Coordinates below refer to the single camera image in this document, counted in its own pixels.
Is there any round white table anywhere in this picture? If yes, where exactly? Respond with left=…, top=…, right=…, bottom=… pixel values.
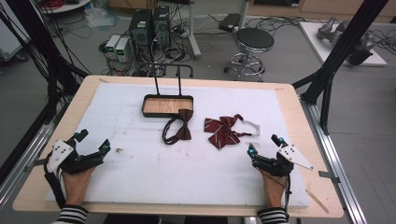
left=39, top=0, right=93, bottom=15

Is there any black computer tower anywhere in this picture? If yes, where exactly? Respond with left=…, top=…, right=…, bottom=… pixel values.
left=151, top=5, right=172, bottom=51
left=128, top=8, right=154, bottom=61

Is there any person's right hand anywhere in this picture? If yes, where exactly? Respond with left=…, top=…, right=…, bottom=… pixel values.
left=260, top=171, right=289, bottom=209

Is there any white floor board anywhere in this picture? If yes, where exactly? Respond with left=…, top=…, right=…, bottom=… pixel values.
left=298, top=21, right=389, bottom=68

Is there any black metal frame with cables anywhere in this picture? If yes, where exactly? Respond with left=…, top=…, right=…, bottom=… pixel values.
left=0, top=0, right=92, bottom=126

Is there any aluminium rail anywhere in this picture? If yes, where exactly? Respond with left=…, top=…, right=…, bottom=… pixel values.
left=299, top=92, right=369, bottom=224
left=0, top=102, right=73, bottom=207

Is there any flat black box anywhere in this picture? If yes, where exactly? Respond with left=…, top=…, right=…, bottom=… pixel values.
left=218, top=12, right=242, bottom=33

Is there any black metal frame post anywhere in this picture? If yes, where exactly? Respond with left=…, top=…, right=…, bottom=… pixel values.
left=291, top=0, right=391, bottom=136

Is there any grey equipment case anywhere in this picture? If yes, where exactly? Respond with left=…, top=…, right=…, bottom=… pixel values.
left=0, top=8, right=31, bottom=63

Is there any plain dark red bow tie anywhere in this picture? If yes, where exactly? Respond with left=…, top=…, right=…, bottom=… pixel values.
left=161, top=108, right=194, bottom=146

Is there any striped dark red bow tie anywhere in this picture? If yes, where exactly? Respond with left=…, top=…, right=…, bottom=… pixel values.
left=204, top=113, right=262, bottom=150

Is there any person's left hand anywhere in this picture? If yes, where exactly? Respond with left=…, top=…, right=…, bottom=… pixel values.
left=61, top=166, right=97, bottom=207

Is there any thin black cable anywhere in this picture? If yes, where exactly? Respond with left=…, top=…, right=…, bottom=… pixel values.
left=283, top=175, right=292, bottom=217

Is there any thin wooden stick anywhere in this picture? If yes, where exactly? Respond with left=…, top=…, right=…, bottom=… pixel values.
left=304, top=188, right=331, bottom=216

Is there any white table leg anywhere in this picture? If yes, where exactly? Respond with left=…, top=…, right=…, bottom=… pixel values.
left=237, top=0, right=250, bottom=31
left=186, top=0, right=203, bottom=61

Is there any black round stool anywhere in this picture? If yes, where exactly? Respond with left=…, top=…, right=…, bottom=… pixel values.
left=223, top=27, right=276, bottom=83

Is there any white power supply unit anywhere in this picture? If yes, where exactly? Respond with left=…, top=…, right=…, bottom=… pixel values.
left=114, top=37, right=132, bottom=63
left=105, top=34, right=122, bottom=54

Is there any grey metal bracket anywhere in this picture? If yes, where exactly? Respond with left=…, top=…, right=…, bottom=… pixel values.
left=24, top=157, right=49, bottom=174
left=318, top=170, right=341, bottom=185

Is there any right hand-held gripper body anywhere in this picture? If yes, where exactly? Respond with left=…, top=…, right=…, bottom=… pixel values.
left=251, top=144, right=315, bottom=178

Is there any light wooden table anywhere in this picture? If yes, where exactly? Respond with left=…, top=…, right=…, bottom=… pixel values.
left=12, top=75, right=345, bottom=219

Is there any white foam mat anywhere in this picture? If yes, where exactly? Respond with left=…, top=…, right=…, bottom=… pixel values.
left=45, top=81, right=311, bottom=209

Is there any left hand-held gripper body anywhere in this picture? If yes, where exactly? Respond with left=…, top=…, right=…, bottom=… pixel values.
left=43, top=139, right=106, bottom=175

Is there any clear plastic bag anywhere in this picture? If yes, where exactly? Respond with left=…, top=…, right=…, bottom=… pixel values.
left=84, top=7, right=120, bottom=29

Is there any black rack with wooden base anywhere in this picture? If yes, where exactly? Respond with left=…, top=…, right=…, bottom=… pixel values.
left=140, top=63, right=195, bottom=119

